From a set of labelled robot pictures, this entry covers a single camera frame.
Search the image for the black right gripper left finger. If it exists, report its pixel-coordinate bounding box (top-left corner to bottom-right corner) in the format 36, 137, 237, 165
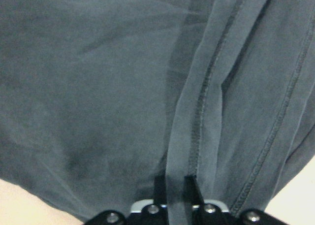
154, 175, 167, 207

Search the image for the black graphic t-shirt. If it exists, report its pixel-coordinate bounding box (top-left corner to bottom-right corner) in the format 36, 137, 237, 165
0, 0, 315, 225

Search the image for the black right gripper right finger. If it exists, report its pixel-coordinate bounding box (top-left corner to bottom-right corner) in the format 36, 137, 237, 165
184, 176, 204, 208

